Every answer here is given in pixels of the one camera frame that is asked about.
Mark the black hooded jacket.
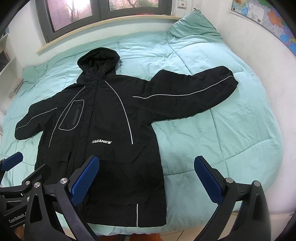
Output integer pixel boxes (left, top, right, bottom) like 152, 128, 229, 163
15, 48, 238, 227

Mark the mint green quilted duvet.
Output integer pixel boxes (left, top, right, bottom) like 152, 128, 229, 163
1, 10, 283, 235

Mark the dark framed window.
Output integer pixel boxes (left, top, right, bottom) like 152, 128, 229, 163
35, 0, 172, 43

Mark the wooden window sill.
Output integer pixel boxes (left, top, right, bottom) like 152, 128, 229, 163
36, 15, 180, 56

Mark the colourful wall map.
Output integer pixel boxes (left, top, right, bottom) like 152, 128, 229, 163
231, 0, 295, 56

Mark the white wall switch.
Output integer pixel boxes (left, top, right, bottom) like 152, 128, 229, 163
177, 0, 187, 9

